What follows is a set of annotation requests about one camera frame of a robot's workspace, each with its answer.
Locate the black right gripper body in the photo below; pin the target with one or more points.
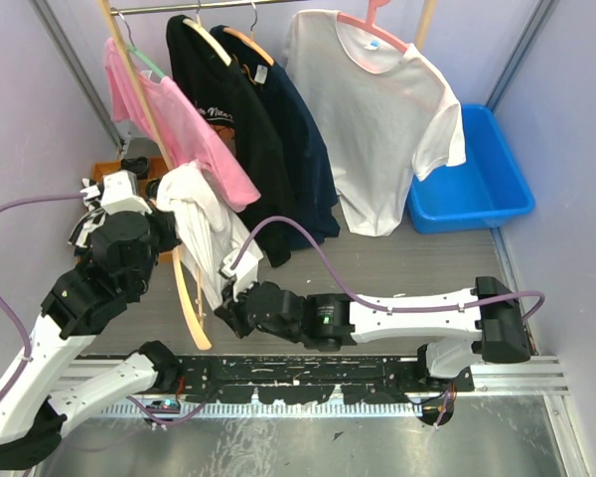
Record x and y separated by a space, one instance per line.
241 325

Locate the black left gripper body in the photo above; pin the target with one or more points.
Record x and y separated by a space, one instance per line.
163 237

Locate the white t-shirt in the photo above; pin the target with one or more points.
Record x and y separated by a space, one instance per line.
388 117
206 221

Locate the cream wooden hanger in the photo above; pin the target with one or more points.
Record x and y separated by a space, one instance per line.
192 319

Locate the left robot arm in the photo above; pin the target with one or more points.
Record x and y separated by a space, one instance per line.
34 418

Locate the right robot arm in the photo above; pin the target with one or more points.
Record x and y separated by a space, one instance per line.
481 323

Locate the pink t-shirt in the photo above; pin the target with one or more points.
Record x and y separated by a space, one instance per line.
187 137

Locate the navy blue t-shirt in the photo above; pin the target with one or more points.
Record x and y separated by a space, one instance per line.
305 153

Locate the black printed t-shirt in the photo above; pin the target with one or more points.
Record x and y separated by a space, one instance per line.
229 104

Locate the green hanger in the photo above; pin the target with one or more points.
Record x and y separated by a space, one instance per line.
154 70

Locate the wooden hanger under black shirt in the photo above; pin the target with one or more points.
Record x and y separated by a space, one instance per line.
196 26

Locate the wooden hanger under navy shirt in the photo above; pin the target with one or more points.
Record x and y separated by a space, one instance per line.
248 39

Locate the white hanging t-shirt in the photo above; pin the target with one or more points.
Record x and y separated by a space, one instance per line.
388 117

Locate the pink plastic hanger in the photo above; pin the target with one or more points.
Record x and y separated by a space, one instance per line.
368 25

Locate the orange wooden organizer tray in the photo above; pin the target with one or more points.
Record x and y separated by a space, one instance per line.
129 230

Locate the black belt roll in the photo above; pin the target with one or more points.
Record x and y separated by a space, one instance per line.
140 166

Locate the black white striped cloth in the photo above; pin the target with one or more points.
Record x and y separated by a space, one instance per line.
93 217

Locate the blue plastic bin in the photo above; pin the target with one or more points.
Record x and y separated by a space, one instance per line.
485 192

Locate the wooden clothes rack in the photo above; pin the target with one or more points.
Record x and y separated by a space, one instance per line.
120 42

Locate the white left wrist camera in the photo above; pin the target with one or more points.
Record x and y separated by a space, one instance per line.
120 194

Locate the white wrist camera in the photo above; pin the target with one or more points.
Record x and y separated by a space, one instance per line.
120 194
240 269

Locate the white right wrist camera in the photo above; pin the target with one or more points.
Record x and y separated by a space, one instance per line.
240 269

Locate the perforated metal cable tray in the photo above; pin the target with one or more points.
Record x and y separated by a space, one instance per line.
331 409

